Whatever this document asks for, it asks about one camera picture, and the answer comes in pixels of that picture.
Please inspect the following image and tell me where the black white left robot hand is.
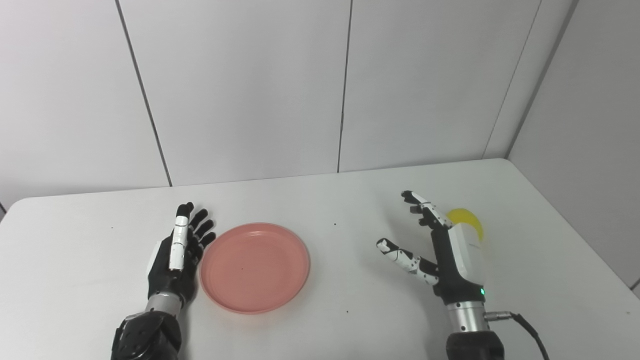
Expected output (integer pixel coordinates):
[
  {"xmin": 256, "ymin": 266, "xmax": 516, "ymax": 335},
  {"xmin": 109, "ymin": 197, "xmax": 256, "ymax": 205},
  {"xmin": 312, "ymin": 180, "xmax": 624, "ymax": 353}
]
[{"xmin": 146, "ymin": 201, "xmax": 217, "ymax": 307}]

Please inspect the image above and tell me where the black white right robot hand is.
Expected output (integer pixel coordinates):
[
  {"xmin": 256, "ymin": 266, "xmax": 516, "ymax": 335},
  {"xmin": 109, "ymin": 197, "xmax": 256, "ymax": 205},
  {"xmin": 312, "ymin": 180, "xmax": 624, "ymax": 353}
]
[{"xmin": 375, "ymin": 190, "xmax": 487, "ymax": 306}]

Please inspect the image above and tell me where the yellow lemon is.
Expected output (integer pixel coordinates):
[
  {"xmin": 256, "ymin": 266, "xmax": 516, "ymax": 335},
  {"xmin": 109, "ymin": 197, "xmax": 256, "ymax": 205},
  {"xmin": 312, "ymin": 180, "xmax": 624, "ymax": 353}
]
[{"xmin": 446, "ymin": 207, "xmax": 485, "ymax": 244}]

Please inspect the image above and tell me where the pink plastic plate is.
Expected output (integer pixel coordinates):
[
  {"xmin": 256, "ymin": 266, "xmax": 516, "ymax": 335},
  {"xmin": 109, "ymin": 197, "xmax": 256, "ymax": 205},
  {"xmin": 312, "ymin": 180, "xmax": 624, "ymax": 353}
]
[{"xmin": 199, "ymin": 222, "xmax": 311, "ymax": 315}]

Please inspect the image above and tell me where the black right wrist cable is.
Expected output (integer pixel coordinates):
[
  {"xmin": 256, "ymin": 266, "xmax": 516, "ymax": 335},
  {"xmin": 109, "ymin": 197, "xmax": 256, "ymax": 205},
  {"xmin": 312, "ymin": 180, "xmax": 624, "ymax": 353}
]
[{"xmin": 483, "ymin": 310, "xmax": 552, "ymax": 360}]

